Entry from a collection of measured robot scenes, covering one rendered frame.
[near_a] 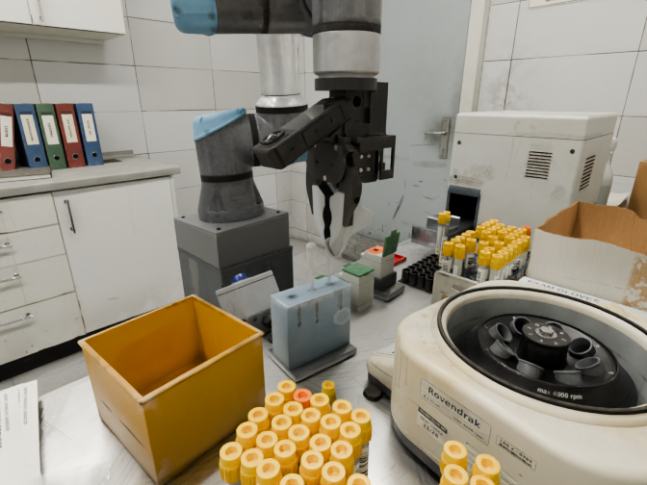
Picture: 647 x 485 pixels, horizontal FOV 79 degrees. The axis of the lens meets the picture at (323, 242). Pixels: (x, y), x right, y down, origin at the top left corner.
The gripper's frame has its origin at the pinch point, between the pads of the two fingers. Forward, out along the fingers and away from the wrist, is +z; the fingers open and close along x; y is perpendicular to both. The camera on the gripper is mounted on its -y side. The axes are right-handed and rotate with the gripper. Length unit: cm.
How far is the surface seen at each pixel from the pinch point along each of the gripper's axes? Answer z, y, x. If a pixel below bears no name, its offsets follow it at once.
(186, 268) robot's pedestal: 20, -3, 51
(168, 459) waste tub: 12.7, -24.1, -7.3
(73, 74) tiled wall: -31, 2, 233
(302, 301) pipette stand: 5.2, -5.6, -1.9
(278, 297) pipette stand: 5.2, -7.4, 0.7
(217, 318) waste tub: 6.4, -14.7, 2.7
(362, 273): 8.5, 10.5, 4.9
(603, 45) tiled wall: -40, 185, 42
